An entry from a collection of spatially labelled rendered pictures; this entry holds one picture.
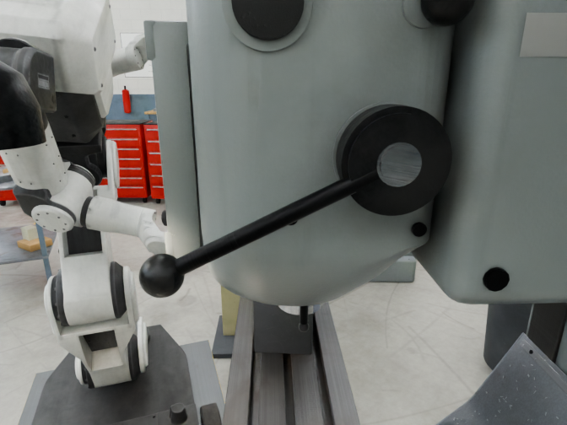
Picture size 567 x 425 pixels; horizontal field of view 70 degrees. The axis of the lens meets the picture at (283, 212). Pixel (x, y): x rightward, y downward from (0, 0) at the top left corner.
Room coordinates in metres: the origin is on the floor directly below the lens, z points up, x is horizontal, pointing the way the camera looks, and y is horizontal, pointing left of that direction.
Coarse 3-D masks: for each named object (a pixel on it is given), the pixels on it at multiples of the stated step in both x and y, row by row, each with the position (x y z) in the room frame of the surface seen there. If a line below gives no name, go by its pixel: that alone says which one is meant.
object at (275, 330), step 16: (256, 304) 0.70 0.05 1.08; (256, 320) 0.70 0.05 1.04; (272, 320) 0.70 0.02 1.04; (288, 320) 0.70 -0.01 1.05; (256, 336) 0.70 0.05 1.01; (272, 336) 0.70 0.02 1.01; (288, 336) 0.70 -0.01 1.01; (304, 336) 0.70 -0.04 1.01; (272, 352) 0.70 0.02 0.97; (288, 352) 0.70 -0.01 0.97; (304, 352) 0.70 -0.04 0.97
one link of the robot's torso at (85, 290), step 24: (96, 192) 0.96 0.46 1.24; (72, 240) 0.92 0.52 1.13; (96, 240) 0.94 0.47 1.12; (72, 264) 0.86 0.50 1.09; (96, 264) 0.88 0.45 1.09; (72, 288) 0.84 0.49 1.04; (96, 288) 0.85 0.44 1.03; (120, 288) 0.87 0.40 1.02; (72, 312) 0.82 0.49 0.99; (96, 312) 0.84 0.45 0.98; (120, 312) 0.86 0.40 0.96
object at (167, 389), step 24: (168, 336) 1.32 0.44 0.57; (72, 360) 1.18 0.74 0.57; (168, 360) 1.18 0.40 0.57; (48, 384) 1.06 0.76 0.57; (72, 384) 1.06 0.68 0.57; (120, 384) 1.06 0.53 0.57; (144, 384) 1.06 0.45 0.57; (168, 384) 1.06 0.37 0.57; (48, 408) 0.96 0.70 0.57; (72, 408) 0.96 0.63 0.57; (96, 408) 0.96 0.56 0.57; (120, 408) 0.96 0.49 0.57; (144, 408) 0.96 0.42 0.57; (168, 408) 0.96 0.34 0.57; (192, 408) 0.92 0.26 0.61
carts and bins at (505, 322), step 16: (0, 176) 2.69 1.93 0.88; (32, 224) 3.28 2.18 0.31; (0, 240) 2.92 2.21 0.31; (16, 240) 2.92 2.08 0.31; (32, 240) 2.79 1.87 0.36; (48, 240) 2.81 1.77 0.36; (0, 256) 2.62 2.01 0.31; (16, 256) 2.62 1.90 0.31; (32, 256) 2.62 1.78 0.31; (48, 256) 2.65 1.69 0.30; (48, 272) 2.63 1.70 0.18; (496, 304) 1.84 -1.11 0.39; (512, 304) 1.75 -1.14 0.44; (528, 304) 1.70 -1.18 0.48; (496, 320) 1.83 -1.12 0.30; (512, 320) 1.75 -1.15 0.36; (528, 320) 1.70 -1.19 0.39; (496, 336) 1.82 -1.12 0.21; (512, 336) 1.74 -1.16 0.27; (496, 352) 1.80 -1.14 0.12
